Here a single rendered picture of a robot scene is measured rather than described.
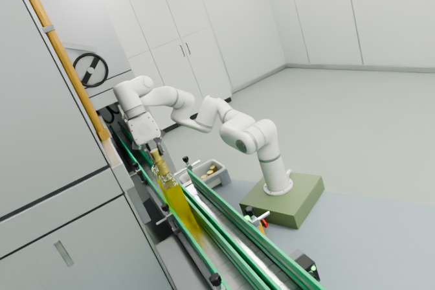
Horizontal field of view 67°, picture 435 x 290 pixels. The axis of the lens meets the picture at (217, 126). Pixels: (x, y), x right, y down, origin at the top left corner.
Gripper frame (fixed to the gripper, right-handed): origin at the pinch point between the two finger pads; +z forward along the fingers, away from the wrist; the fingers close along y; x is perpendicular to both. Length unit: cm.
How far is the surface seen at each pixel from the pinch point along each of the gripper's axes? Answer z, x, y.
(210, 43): -89, 375, 196
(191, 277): 37.9, -23.4, -9.4
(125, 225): 6, -54, -18
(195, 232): 32.9, -4.9, -0.3
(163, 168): 6.0, -6.2, -0.5
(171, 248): 33.2, -6.0, -10.4
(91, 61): -63, 94, 0
